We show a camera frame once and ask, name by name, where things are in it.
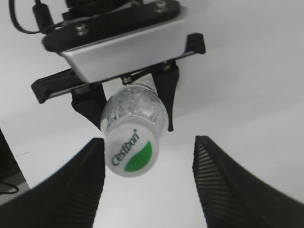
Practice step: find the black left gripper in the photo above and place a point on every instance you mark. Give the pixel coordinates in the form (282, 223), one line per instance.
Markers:
(90, 100)

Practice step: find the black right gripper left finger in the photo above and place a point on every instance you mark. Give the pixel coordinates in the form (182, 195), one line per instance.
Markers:
(69, 198)

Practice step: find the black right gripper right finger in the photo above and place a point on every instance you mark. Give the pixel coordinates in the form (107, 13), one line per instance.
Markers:
(232, 197)

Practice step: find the clear Cestbon water bottle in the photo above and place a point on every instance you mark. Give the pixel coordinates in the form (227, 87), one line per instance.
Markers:
(139, 100)

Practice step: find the white green bottle cap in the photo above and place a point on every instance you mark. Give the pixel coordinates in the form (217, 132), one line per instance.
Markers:
(131, 147)

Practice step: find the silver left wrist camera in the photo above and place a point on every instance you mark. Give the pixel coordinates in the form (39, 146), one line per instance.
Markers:
(134, 37)

